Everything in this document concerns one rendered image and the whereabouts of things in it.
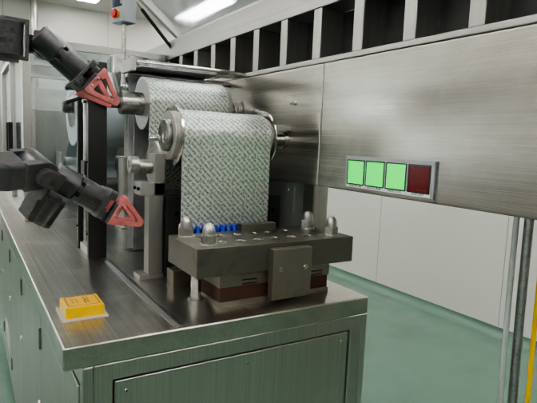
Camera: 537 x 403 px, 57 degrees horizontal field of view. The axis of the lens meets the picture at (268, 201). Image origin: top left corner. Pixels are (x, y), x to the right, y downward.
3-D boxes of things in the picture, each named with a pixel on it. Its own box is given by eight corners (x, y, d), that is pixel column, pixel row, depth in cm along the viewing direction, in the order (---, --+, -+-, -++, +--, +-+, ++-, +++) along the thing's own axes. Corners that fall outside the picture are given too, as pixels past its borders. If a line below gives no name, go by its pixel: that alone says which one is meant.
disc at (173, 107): (160, 163, 124) (161, 104, 122) (161, 163, 125) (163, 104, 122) (181, 169, 112) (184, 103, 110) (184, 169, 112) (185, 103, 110)
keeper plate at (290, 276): (267, 298, 106) (268, 248, 104) (304, 292, 111) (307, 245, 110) (272, 301, 104) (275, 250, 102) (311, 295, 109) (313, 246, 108)
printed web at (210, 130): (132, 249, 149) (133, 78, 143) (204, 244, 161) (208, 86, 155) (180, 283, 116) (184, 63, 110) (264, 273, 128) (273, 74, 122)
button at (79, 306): (59, 309, 96) (59, 297, 96) (96, 304, 100) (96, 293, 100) (65, 321, 91) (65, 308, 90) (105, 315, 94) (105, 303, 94)
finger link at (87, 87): (110, 114, 106) (75, 82, 101) (102, 116, 112) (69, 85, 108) (131, 92, 108) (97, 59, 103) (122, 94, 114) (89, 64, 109)
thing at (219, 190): (180, 235, 115) (181, 156, 113) (265, 229, 127) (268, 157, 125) (180, 235, 115) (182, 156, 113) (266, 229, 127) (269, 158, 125)
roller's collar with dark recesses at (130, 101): (117, 114, 137) (117, 91, 137) (138, 116, 140) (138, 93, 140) (123, 113, 132) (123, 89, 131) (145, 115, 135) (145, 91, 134)
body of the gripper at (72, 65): (81, 86, 102) (50, 60, 99) (71, 90, 111) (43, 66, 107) (101, 65, 104) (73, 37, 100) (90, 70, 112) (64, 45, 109)
